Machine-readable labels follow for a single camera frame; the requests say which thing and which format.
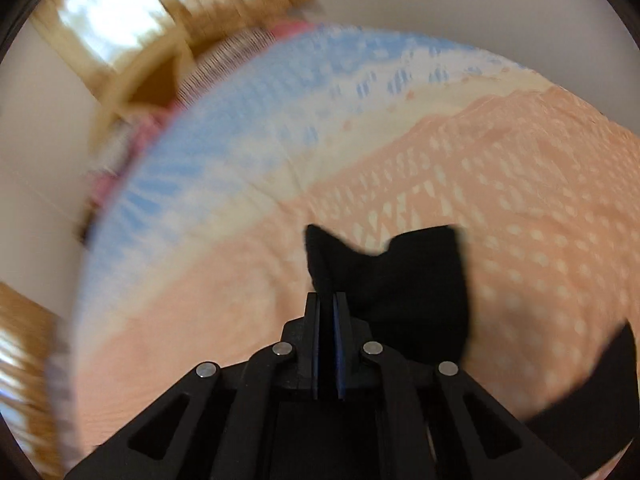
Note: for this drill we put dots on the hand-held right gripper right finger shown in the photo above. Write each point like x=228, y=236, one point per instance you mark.
x=342, y=340

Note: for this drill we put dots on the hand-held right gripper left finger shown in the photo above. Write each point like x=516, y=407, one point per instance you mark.
x=310, y=335

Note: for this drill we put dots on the black pants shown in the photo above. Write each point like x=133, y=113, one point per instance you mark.
x=415, y=285

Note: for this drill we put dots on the peach and blue dotted bedspread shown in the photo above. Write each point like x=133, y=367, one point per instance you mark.
x=500, y=185

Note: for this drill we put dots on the beige side window curtain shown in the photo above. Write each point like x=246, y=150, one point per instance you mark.
x=25, y=360

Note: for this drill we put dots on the cream and brown headboard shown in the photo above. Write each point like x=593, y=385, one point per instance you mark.
x=152, y=85

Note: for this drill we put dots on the beige curtain behind headboard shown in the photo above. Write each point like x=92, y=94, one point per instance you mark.
x=125, y=15

